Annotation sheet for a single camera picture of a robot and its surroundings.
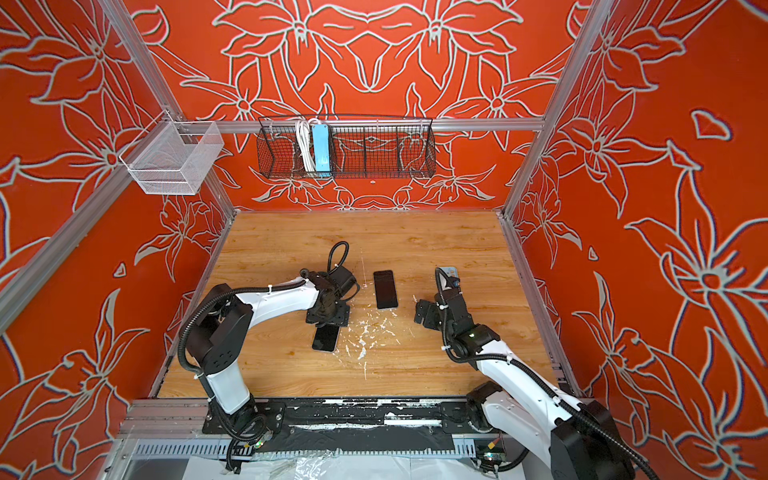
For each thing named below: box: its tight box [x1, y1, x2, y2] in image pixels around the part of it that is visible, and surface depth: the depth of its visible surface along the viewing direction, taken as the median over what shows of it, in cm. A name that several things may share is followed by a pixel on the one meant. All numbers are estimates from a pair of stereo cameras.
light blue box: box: [312, 124, 331, 177], surface depth 91 cm
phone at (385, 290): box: [373, 270, 399, 311], surface depth 100 cm
